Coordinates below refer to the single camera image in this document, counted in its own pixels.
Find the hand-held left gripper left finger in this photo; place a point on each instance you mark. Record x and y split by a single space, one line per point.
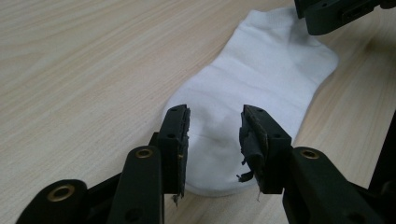
174 149

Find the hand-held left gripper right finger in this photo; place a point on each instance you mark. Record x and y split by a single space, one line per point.
267 152

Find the white ankle sock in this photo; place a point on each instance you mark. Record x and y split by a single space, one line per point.
255 81

